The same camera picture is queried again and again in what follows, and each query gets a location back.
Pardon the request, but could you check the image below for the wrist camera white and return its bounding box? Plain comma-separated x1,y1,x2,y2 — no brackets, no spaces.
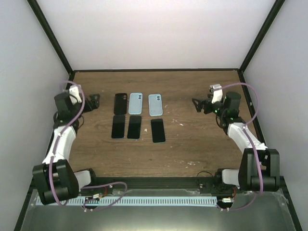
209,84,223,104
69,85,82,105

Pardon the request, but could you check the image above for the blue phone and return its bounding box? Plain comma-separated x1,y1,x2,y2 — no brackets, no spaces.
111,115,126,139

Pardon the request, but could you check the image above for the black phone case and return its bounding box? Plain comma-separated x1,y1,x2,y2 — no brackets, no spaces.
114,93,128,116

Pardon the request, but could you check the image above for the black enclosure frame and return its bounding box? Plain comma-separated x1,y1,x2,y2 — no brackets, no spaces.
13,0,303,231

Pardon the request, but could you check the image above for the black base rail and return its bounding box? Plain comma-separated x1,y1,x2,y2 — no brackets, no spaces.
77,176,284,194

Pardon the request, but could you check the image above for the light-blue slotted cable duct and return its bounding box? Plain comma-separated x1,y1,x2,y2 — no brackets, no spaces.
35,195,218,207

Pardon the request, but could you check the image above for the metal front plate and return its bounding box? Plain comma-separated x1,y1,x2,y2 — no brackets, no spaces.
21,190,295,231

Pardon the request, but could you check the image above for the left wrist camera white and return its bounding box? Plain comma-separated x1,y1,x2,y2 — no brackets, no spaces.
69,85,82,105

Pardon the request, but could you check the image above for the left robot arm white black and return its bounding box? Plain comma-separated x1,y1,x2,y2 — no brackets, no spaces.
32,92,100,205

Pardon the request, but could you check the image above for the dark green phone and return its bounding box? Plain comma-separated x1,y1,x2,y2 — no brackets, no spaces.
127,115,142,140
151,118,166,143

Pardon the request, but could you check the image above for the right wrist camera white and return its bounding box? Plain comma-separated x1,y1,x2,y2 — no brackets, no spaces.
209,84,223,104

